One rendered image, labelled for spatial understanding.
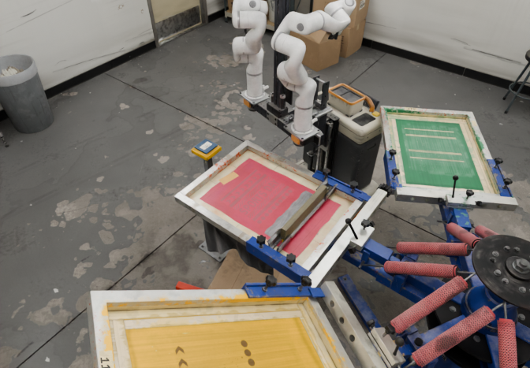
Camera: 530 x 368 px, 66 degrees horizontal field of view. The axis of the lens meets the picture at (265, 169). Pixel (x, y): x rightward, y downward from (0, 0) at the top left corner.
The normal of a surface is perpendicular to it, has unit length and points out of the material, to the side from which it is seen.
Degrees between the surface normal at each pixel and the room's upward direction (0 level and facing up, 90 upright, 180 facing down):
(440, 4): 90
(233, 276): 0
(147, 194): 0
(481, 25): 90
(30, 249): 0
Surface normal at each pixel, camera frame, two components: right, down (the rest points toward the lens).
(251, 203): 0.00, -0.73
